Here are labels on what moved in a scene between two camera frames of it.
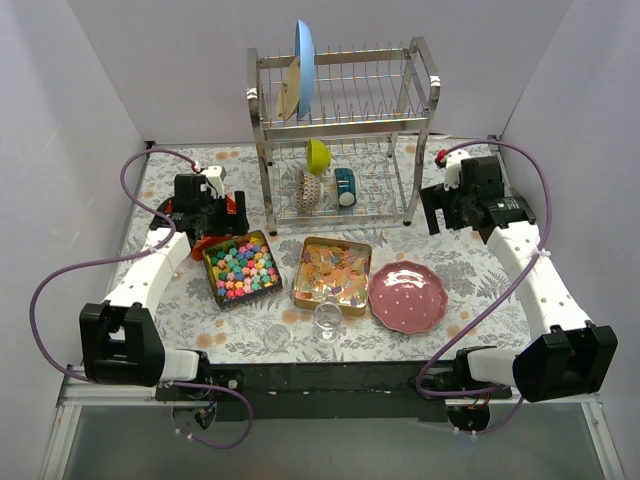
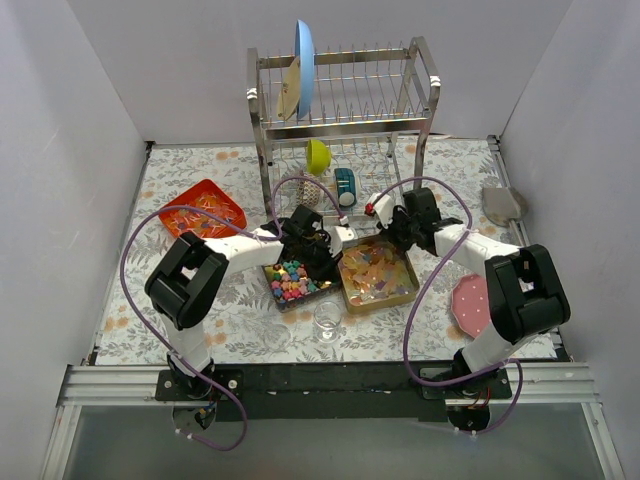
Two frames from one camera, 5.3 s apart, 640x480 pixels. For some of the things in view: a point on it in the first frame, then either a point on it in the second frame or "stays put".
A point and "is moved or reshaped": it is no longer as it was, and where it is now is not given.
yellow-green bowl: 318,157 stays put
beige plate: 289,93 stays put
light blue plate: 304,67 stays put
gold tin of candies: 335,271 is moved or reshaped
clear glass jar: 328,320 stays put
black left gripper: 228,215 → 323,256
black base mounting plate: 329,391 stays put
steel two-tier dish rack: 340,134 stays put
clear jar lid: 277,337 stays put
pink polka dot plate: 407,297 → 471,304
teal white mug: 346,187 stays put
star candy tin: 242,269 is moved or reshaped
